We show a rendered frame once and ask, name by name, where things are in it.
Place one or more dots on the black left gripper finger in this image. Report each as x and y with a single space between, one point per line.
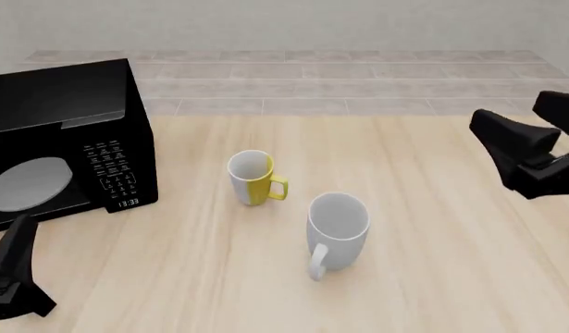
18 246

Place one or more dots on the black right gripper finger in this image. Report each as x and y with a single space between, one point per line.
510 138
561 111

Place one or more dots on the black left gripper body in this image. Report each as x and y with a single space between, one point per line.
29 298

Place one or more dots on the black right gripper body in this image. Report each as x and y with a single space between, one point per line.
552 178

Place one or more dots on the yellow and white mug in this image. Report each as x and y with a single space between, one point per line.
258 189

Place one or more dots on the grey round turntable plate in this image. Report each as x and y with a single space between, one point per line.
27 184

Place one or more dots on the black microwave oven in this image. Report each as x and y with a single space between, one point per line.
57 100

